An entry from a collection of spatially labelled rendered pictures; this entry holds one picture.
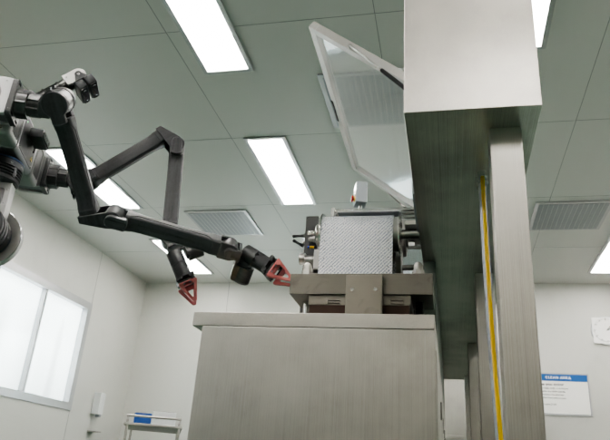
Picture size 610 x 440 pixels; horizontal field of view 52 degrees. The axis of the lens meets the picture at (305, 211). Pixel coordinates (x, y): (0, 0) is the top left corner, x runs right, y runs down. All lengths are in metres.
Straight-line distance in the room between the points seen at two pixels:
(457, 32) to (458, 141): 0.22
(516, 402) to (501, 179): 0.40
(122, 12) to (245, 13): 0.69
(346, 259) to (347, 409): 0.55
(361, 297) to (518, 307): 0.67
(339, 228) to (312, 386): 0.60
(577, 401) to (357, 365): 6.06
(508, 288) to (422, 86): 0.41
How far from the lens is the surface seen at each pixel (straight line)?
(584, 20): 3.73
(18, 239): 2.20
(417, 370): 1.63
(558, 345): 7.69
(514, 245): 1.18
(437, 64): 1.28
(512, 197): 1.22
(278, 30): 3.66
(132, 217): 2.04
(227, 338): 1.75
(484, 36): 1.32
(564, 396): 7.58
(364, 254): 2.00
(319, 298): 1.78
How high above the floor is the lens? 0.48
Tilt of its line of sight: 23 degrees up
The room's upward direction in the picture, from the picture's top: 4 degrees clockwise
